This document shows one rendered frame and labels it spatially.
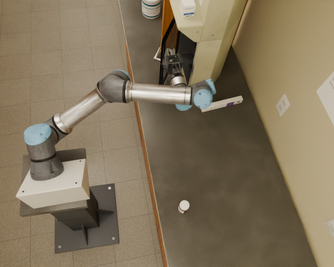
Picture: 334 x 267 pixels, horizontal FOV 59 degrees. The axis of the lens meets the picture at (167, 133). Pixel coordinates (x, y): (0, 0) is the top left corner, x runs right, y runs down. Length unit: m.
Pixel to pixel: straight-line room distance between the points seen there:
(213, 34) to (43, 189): 1.02
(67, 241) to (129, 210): 0.51
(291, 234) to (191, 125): 0.77
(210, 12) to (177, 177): 0.82
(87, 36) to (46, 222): 1.96
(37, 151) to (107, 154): 1.29
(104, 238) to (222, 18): 1.79
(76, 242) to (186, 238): 1.18
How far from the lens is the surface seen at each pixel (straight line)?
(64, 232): 2.53
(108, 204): 2.51
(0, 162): 2.89
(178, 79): 1.39
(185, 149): 1.65
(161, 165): 1.61
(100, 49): 3.34
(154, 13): 2.21
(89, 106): 1.44
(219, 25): 1.42
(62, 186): 1.39
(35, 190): 1.42
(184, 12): 1.39
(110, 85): 1.26
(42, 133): 1.42
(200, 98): 1.19
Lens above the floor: 2.44
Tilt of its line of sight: 63 degrees down
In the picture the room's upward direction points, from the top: 8 degrees clockwise
